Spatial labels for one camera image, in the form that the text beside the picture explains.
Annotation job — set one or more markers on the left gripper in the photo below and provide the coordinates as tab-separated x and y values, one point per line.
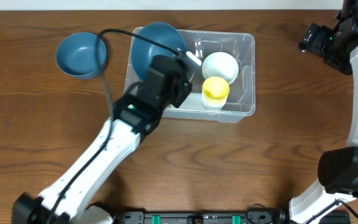
183	93

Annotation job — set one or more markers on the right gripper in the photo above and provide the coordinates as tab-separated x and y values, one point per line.
314	37

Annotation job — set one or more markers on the yellow cup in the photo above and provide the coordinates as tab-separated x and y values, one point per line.
213	102
215	88

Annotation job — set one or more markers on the white cup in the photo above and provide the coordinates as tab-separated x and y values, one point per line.
214	107

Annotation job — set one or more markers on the white small bowl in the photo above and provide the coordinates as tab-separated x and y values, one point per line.
220	64

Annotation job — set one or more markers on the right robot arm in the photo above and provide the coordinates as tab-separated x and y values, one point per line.
337	182

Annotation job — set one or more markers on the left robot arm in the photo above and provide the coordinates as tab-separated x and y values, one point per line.
135	115

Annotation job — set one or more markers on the clear plastic storage bin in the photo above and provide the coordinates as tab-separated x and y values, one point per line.
241	99

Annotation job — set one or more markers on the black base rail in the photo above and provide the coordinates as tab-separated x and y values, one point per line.
257	215

